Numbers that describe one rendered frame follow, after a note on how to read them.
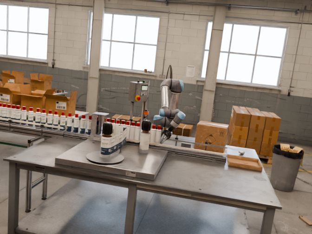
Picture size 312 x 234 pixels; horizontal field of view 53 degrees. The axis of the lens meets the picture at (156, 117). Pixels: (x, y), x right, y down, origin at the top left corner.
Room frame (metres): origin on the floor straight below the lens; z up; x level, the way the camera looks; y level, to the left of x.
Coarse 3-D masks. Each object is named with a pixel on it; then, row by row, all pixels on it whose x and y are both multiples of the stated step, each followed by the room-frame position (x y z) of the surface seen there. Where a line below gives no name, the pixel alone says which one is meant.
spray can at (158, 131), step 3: (159, 126) 2.96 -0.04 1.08; (159, 129) 2.96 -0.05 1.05; (156, 132) 2.96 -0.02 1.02; (159, 132) 2.95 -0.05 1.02; (156, 135) 2.96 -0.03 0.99; (159, 135) 2.95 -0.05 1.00; (156, 138) 2.95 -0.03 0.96; (159, 138) 2.95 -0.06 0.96; (156, 141) 2.95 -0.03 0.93; (159, 141) 2.96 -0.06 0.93
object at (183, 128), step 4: (180, 124) 7.58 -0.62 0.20; (184, 124) 7.63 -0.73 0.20; (164, 128) 7.27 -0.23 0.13; (168, 128) 7.25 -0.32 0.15; (176, 128) 7.19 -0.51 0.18; (180, 128) 7.17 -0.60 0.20; (184, 128) 7.19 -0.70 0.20; (188, 128) 7.24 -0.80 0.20; (192, 128) 7.57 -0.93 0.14; (176, 132) 7.20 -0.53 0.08; (180, 132) 7.18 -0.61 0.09; (184, 132) 7.15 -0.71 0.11; (188, 132) 7.13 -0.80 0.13; (188, 136) 7.16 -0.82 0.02
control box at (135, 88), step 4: (132, 84) 3.05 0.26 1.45; (136, 84) 3.01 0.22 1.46; (140, 84) 3.05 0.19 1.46; (144, 84) 3.09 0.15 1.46; (148, 84) 3.12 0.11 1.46; (132, 88) 3.04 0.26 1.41; (136, 88) 3.02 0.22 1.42; (140, 88) 3.05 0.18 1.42; (132, 92) 3.04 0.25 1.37; (136, 92) 3.02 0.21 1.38; (140, 92) 3.06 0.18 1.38; (132, 96) 3.04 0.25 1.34; (136, 96) 3.02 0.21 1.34; (140, 96) 3.06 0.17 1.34; (144, 96) 3.10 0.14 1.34; (132, 100) 3.03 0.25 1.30; (136, 100) 3.03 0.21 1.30; (140, 100) 3.06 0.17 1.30; (144, 100) 3.10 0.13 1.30
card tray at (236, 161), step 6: (228, 156) 2.98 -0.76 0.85; (234, 156) 2.97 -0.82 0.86; (240, 156) 2.96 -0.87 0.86; (228, 162) 2.73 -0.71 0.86; (234, 162) 2.73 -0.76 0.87; (240, 162) 2.86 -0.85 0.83; (246, 162) 2.88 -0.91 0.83; (252, 162) 2.90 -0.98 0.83; (258, 162) 2.90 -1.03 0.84; (246, 168) 2.71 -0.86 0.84; (252, 168) 2.70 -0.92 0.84; (258, 168) 2.69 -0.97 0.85
